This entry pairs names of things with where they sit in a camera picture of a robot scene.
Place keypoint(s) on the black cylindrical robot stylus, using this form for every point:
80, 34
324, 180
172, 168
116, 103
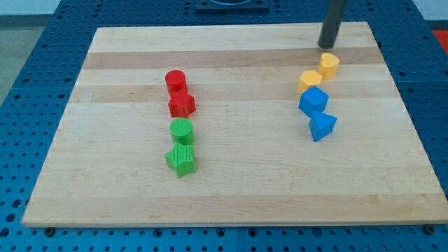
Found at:
331, 23

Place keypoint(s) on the yellow hexagon block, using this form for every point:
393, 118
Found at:
308, 79

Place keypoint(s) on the blue cube block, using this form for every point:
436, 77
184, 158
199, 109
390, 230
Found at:
314, 99

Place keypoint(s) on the blue triangle block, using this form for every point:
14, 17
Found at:
321, 125

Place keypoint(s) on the wooden board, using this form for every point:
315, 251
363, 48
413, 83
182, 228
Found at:
256, 161

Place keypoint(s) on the red cylinder block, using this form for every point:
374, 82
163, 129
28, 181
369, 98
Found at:
176, 81

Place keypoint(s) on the red star block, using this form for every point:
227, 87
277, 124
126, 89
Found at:
181, 104

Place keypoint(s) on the green cylinder block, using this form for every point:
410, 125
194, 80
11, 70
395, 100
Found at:
181, 130

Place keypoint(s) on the green star block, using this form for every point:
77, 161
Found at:
181, 159

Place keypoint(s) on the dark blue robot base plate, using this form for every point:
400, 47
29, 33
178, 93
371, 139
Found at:
202, 6

